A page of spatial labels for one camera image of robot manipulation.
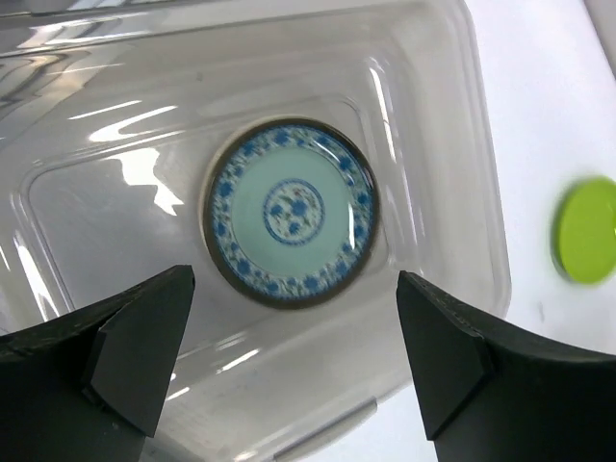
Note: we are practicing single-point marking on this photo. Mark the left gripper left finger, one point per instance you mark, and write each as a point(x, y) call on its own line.
point(91, 385)

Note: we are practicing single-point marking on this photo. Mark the clear plastic bin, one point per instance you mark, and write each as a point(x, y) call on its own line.
point(110, 114)

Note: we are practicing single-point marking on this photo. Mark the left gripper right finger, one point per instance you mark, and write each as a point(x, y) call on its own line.
point(489, 390)

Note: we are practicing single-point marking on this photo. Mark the green plate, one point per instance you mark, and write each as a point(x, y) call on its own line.
point(583, 231)

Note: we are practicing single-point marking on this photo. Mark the blue patterned plate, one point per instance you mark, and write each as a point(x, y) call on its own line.
point(293, 213)

